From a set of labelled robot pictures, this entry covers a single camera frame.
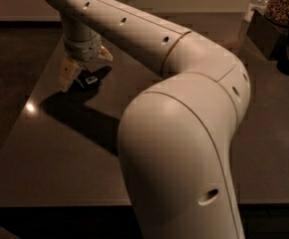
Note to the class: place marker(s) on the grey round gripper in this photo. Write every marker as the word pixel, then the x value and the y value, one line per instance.
pixel 82 52

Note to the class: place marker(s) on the black rxbar chocolate bar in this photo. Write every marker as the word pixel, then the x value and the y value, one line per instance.
pixel 87 80

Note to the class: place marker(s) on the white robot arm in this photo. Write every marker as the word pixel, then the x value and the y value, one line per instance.
pixel 174 137

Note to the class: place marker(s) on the clear plastic bottle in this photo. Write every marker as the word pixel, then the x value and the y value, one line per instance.
pixel 254 5

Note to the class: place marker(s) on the dark cabinet drawers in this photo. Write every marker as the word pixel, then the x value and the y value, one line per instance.
pixel 260 221

